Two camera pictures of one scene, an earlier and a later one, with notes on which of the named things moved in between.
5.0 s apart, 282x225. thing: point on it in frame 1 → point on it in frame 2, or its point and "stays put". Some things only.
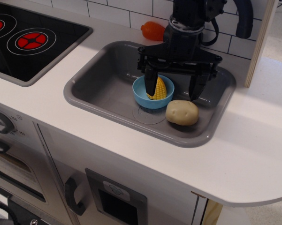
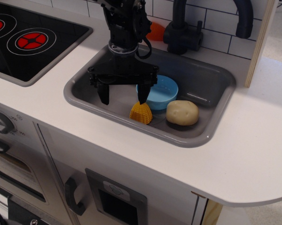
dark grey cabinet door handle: x=70 y=186 stays put
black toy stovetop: x=26 y=47 stays put
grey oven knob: x=0 y=123 stays put
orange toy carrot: x=153 y=30 stays put
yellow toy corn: x=160 y=91 → x=141 y=113
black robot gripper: x=180 y=50 → x=123 y=66
